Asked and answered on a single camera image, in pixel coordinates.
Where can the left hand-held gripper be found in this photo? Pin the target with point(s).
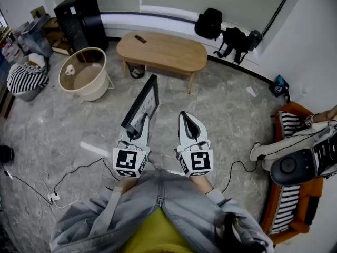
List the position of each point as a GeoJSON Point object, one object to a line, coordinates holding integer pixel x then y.
{"type": "Point", "coordinates": [126, 160]}

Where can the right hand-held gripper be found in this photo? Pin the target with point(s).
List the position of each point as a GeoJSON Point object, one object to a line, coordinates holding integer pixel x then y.
{"type": "Point", "coordinates": [200, 161]}

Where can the black framed nature picture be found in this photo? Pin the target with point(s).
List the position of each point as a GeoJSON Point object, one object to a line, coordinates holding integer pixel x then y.
{"type": "Point", "coordinates": [143, 101]}

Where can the person's right forearm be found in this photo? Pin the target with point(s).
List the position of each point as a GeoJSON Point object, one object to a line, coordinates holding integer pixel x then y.
{"type": "Point", "coordinates": [201, 184]}

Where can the person's left forearm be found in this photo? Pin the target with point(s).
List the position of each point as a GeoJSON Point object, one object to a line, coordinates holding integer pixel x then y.
{"type": "Point", "coordinates": [127, 184]}

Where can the wooden coffee table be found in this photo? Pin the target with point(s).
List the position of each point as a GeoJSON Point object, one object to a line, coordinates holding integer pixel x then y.
{"type": "Point", "coordinates": [168, 50]}

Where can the beige round laundry basket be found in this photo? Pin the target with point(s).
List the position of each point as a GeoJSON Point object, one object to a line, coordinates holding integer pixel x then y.
{"type": "Point", "coordinates": [92, 84]}

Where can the person's grey jacket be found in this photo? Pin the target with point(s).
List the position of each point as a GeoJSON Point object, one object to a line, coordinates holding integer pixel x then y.
{"type": "Point", "coordinates": [137, 204]}

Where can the white paper scrap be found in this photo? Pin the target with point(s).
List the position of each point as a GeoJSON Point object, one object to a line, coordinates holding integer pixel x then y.
{"type": "Point", "coordinates": [251, 91]}

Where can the small white cup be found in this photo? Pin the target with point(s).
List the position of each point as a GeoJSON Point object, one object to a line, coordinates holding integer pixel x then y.
{"type": "Point", "coordinates": [69, 69]}

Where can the black remote control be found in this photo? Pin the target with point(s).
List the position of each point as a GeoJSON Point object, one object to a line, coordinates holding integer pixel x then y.
{"type": "Point", "coordinates": [140, 39]}

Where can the striped cushion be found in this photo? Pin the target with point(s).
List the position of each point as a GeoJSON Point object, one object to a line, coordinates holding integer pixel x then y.
{"type": "Point", "coordinates": [285, 207]}
{"type": "Point", "coordinates": [289, 124]}

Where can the blue box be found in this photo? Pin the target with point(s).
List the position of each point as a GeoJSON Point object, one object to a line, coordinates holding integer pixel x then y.
{"type": "Point", "coordinates": [277, 86]}

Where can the white power strip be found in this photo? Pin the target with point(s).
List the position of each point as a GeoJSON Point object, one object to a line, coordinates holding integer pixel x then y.
{"type": "Point", "coordinates": [54, 197]}

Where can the short black pole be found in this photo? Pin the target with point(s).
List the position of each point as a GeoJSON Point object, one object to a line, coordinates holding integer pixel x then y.
{"type": "Point", "coordinates": [288, 95]}

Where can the person's yellow shirt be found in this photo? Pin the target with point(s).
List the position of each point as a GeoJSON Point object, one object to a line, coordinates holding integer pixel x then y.
{"type": "Point", "coordinates": [158, 233]}

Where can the black rounded device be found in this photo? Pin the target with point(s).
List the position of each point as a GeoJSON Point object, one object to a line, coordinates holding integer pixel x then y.
{"type": "Point", "coordinates": [292, 167]}

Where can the rounded black backpack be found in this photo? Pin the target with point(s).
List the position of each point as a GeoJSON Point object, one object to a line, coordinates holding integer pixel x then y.
{"type": "Point", "coordinates": [208, 24]}

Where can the grey water bottle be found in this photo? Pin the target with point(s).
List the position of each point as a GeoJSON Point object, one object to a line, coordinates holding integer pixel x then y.
{"type": "Point", "coordinates": [255, 39]}

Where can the black white striped cloth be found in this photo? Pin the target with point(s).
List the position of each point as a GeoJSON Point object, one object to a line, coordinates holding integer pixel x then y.
{"type": "Point", "coordinates": [26, 78]}

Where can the white plush toy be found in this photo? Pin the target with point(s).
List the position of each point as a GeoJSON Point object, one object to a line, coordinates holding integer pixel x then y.
{"type": "Point", "coordinates": [37, 59]}

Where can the black cabinet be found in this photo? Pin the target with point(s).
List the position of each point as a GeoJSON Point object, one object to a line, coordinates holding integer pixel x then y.
{"type": "Point", "coordinates": [79, 22]}

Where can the wooden shelf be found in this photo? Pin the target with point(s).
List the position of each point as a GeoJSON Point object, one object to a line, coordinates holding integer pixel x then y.
{"type": "Point", "coordinates": [56, 35]}

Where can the orange sofa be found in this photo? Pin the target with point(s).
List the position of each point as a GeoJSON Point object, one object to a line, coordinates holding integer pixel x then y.
{"type": "Point", "coordinates": [312, 191]}

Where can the black white patterned device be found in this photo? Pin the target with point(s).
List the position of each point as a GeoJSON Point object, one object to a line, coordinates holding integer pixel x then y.
{"type": "Point", "coordinates": [326, 154]}

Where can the dark grey storage bin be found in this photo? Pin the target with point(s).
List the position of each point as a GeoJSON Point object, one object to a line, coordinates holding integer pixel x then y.
{"type": "Point", "coordinates": [37, 38]}

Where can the shelf of packaged goods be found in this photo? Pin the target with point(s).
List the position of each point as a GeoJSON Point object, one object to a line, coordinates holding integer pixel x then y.
{"type": "Point", "coordinates": [10, 47]}

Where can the cardboard box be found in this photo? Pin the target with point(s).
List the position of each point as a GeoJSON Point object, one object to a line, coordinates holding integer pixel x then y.
{"type": "Point", "coordinates": [38, 12]}

